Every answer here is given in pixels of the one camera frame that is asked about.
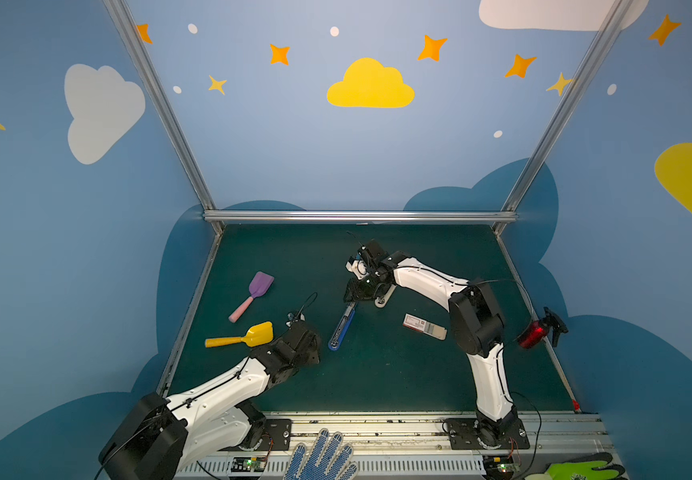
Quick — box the blue black stapler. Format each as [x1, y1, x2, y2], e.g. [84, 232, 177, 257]
[328, 302, 358, 351]

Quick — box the beige black stapler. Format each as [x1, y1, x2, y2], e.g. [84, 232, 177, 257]
[374, 284, 397, 308]

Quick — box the red white staple box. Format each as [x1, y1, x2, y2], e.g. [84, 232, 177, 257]
[403, 314, 447, 341]

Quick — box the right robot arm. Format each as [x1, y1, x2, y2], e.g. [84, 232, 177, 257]
[344, 240, 518, 429]

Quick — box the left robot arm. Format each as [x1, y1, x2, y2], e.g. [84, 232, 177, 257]
[98, 320, 322, 479]

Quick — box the yellow spatula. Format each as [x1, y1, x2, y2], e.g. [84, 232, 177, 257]
[204, 322, 274, 348]

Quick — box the purple pink spatula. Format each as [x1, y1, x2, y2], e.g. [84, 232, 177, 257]
[228, 271, 275, 323]

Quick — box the blue dotted work glove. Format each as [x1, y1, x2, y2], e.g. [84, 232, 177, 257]
[283, 429, 359, 480]

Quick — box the left controller board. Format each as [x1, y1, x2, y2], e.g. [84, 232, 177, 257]
[230, 457, 268, 474]

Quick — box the controller board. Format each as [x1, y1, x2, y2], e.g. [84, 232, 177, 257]
[230, 457, 268, 474]
[483, 456, 520, 480]

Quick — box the right controller board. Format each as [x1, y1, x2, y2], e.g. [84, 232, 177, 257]
[483, 456, 520, 480]

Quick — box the green black work glove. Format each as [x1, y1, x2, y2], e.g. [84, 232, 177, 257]
[526, 452, 626, 480]

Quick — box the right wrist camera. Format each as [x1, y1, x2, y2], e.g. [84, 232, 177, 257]
[346, 257, 368, 279]

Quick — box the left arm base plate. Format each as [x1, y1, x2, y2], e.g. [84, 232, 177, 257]
[224, 419, 292, 452]

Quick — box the aluminium rear frame bar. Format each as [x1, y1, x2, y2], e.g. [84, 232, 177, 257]
[203, 210, 518, 224]

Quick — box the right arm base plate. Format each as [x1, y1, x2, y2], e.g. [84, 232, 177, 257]
[443, 417, 531, 450]

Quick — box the right aluminium frame post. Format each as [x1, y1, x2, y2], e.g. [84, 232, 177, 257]
[493, 0, 634, 237]

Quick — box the aluminium frame post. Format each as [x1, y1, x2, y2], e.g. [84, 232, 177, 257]
[102, 0, 215, 213]
[493, 0, 634, 237]

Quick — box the left aluminium frame post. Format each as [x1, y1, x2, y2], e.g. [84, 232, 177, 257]
[102, 0, 215, 213]

